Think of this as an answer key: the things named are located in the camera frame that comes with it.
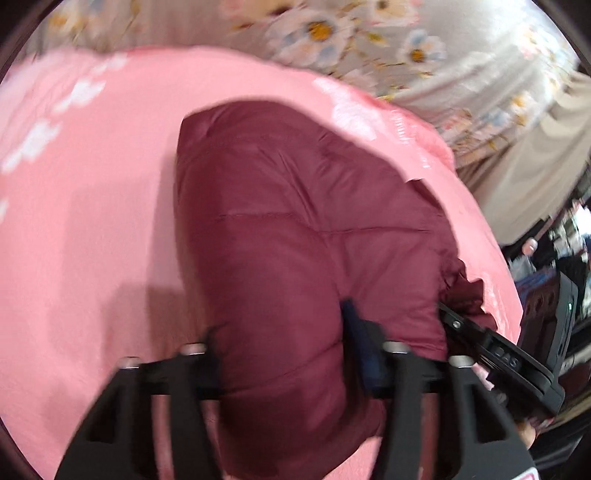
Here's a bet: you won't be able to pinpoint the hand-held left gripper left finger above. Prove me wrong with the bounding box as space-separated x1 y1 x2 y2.
54 327 232 480

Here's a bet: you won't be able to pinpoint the pink patterned blanket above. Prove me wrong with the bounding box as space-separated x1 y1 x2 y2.
0 46 523 480

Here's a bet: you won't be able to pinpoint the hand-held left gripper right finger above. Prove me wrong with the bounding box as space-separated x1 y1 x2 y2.
341 299 536 480

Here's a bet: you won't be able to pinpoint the dark background clutter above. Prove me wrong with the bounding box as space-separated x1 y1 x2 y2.
501 196 591 324

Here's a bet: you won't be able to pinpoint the floral bed sheet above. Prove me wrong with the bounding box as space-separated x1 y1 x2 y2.
28 0 583 163

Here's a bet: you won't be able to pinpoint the beige curtain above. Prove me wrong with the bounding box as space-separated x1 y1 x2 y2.
455 69 591 241

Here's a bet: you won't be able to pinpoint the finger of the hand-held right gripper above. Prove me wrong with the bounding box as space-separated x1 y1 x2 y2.
437 302 499 370

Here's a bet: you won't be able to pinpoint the maroon puffer jacket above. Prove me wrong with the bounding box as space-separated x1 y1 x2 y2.
175 96 499 480

